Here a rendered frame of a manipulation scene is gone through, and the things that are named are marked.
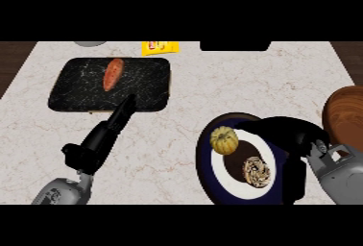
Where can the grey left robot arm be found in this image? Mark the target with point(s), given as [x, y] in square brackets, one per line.
[63, 192]

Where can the black marble cutting board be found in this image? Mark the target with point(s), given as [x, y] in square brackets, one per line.
[109, 84]

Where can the blue and white plate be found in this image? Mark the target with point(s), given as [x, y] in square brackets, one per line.
[221, 173]

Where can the black appliance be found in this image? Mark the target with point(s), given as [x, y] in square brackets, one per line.
[234, 45]

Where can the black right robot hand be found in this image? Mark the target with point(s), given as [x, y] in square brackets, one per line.
[287, 137]

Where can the yellow packet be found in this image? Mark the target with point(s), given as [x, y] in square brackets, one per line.
[160, 48]

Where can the grey round object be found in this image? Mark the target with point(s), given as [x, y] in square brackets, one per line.
[90, 43]

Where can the yellow squash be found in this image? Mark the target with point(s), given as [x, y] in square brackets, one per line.
[224, 140]

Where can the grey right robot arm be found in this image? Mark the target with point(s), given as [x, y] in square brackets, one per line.
[339, 174]

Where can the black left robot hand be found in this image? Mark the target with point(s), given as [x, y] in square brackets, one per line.
[100, 141]

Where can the brown wooden bowl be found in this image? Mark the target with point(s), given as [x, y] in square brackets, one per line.
[343, 115]

